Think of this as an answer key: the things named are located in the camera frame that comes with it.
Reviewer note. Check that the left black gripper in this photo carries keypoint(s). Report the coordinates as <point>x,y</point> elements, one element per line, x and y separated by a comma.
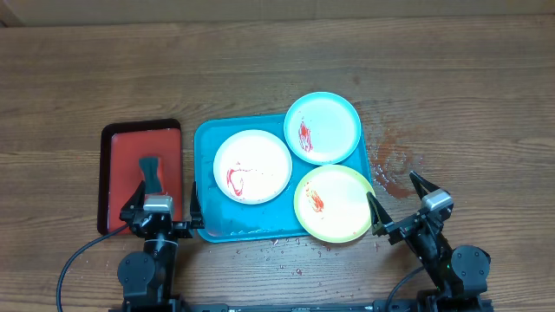
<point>183,229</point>

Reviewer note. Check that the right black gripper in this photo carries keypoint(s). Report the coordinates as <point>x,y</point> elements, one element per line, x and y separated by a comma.
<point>406,226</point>

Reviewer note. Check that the green and pink sponge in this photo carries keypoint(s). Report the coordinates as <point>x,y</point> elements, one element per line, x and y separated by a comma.
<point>150,167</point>

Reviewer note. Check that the yellow-green plate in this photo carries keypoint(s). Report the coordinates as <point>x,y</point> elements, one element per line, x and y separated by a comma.
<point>330,202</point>

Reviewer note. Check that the white plate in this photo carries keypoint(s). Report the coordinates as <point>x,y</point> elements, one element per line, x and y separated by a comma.
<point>252,167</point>

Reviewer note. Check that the light blue plate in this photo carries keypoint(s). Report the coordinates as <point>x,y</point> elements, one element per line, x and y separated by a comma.
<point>322,128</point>

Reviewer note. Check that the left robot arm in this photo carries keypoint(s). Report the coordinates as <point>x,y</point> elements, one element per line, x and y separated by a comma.
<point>146,276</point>

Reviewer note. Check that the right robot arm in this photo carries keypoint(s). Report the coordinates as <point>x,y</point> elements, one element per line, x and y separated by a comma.
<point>458,274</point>

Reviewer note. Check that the teal plastic tray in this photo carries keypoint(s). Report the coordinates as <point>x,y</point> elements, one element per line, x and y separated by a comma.
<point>227,220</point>

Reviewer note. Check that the dark red water tray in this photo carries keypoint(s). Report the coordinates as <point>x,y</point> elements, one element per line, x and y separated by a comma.
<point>123,145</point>

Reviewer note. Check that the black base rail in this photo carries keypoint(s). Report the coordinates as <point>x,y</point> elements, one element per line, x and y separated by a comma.
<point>299,307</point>

